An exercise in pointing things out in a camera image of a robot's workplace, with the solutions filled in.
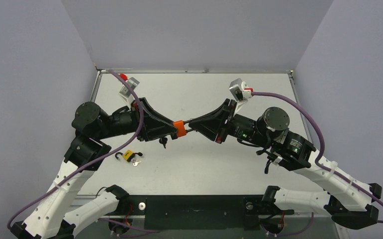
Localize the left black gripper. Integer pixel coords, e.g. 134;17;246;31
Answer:
99;97;181;140

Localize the orange black padlock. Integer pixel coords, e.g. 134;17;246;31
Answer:
173;120;193;138

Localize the yellow padlock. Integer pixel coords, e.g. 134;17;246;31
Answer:
115;150;143;162

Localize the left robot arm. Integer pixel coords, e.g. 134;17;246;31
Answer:
9;98;179;239

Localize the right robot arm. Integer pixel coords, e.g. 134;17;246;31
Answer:
188;99;382;230

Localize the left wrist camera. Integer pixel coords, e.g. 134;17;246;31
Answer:
118;75;140;105

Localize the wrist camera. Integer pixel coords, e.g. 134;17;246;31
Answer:
118;75;140;105
229;78;253;114

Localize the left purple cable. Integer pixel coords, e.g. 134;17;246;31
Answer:
6;69;145;230

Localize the purple cable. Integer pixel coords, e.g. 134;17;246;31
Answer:
6;69;145;230
251;91;383;224

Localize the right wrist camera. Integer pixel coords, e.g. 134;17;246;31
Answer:
229;78;253;114

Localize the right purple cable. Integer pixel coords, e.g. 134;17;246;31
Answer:
251;91;383;224

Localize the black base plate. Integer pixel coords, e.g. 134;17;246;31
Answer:
108;195;294;231

